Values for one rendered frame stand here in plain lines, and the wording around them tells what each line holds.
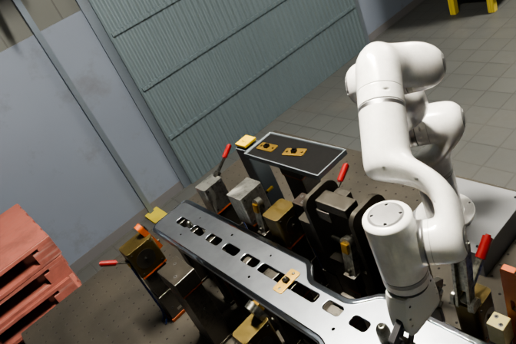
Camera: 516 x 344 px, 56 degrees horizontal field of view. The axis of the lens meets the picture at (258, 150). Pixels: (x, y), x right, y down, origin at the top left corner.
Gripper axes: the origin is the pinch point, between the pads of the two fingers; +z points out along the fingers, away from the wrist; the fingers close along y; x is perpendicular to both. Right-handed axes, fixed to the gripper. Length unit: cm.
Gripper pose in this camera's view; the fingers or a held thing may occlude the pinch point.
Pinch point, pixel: (424, 332)
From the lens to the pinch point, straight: 106.7
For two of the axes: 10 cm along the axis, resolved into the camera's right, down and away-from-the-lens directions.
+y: -6.9, 5.8, -4.3
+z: 3.7, 8.0, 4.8
